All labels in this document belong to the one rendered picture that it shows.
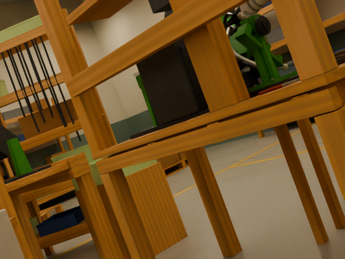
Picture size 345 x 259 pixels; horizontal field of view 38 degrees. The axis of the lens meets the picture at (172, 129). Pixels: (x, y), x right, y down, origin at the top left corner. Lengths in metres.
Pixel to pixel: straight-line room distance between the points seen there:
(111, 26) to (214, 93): 10.50
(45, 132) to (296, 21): 3.59
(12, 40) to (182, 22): 3.18
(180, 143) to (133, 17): 9.59
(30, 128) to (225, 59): 3.31
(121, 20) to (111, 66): 9.72
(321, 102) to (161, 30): 0.69
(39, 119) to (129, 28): 7.16
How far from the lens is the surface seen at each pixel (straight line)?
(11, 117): 10.75
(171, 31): 1.90
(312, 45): 1.59
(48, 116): 4.86
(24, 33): 4.89
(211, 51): 1.84
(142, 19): 11.37
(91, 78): 2.41
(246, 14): 2.12
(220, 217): 3.06
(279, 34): 8.28
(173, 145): 2.14
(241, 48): 2.29
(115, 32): 12.24
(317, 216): 2.81
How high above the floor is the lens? 0.92
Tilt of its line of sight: 2 degrees down
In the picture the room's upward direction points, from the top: 21 degrees counter-clockwise
